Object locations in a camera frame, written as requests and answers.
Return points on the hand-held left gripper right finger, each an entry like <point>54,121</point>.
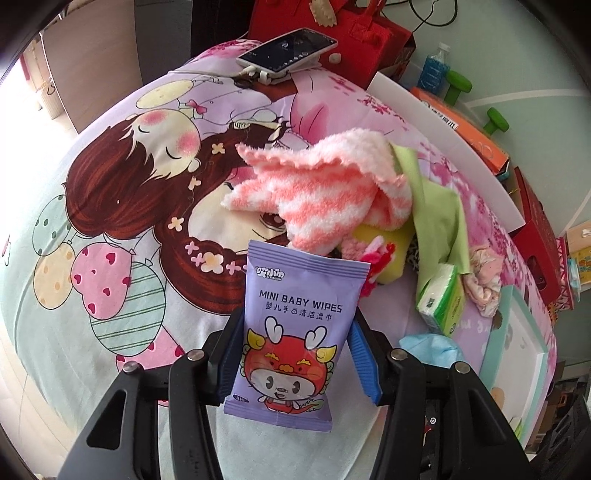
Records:
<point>364,364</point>

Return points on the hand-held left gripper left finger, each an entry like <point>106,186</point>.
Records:
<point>228,369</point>

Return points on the blue face mask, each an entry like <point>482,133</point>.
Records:
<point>431,350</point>

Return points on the purple baby wipes packet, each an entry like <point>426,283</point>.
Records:
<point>295,323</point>

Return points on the green tissue pack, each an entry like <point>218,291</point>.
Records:
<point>441,300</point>

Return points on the white tray with teal rim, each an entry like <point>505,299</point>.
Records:
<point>521,350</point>

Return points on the light green cloth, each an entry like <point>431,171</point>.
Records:
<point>438,212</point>

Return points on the pink striped fuzzy cloth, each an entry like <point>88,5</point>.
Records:
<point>323,184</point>

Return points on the pink red fuzzy toy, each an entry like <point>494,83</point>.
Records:
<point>376,258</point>

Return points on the leopard print cloth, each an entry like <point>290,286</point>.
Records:
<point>412,256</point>

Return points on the yellow sponge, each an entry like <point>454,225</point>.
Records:
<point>392,240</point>

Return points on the pink scrunchie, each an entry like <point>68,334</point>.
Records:
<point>485,277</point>

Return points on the printed blanket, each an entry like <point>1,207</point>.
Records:
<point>115,207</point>

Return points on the large red box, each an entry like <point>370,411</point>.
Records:
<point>535,240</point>

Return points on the white bed board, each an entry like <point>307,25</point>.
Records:
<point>461,152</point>

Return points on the yellow cardboard box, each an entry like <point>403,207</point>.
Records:
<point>579,263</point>

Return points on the orange box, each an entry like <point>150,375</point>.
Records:
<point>466,129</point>

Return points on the green dumbbell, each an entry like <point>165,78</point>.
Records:
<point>458,85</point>
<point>496,120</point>

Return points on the white phone holder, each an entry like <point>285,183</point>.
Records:
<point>281,77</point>

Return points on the water bottle with blue label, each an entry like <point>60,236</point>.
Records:
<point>434,69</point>

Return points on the red felt bag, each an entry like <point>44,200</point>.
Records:
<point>360,41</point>

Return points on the smartphone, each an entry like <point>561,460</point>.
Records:
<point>288,48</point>

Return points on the wooden cabinet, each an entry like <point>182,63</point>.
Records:
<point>55,83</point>

